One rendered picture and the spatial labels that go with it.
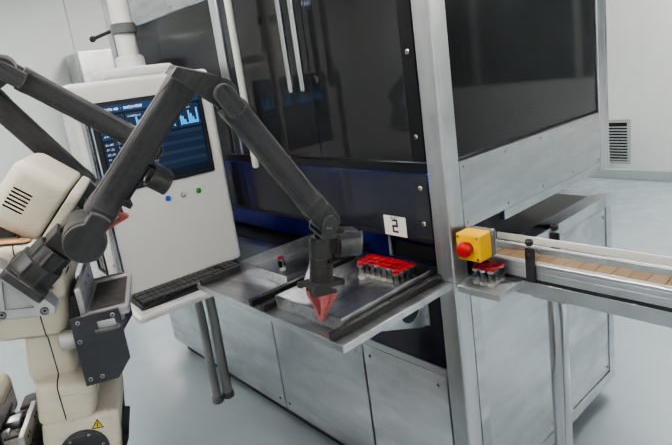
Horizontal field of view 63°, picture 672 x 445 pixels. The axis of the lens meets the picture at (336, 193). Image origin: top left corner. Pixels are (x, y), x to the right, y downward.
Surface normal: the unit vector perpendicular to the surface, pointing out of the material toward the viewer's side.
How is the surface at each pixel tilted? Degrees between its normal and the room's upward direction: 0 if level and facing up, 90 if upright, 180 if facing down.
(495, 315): 90
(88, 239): 97
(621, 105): 90
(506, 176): 90
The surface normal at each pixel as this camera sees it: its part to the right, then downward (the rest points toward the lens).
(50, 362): 0.33, 0.17
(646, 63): -0.73, 0.25
